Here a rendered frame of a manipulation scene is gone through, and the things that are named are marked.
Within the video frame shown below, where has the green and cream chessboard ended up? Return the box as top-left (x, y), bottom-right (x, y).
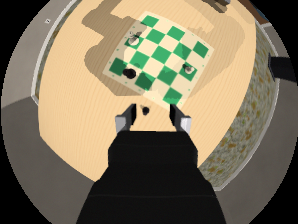
top-left (102, 11), bottom-right (214, 111)

